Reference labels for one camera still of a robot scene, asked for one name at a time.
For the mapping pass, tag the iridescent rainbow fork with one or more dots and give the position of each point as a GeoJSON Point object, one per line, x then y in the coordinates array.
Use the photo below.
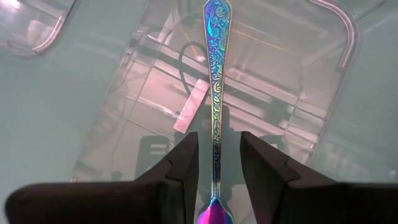
{"type": "Point", "coordinates": [217, 46]}

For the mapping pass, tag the green table mat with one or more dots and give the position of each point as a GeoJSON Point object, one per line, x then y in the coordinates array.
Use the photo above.
{"type": "Point", "coordinates": [46, 109]}

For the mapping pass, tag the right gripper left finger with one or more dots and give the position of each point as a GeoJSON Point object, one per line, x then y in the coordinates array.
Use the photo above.
{"type": "Point", "coordinates": [140, 202]}

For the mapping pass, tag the clear plastic bin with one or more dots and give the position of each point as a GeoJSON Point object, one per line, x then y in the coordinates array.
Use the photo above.
{"type": "Point", "coordinates": [37, 31]}
{"type": "Point", "coordinates": [273, 93]}

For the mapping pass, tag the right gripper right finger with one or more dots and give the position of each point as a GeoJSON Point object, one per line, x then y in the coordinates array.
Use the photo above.
{"type": "Point", "coordinates": [295, 202]}

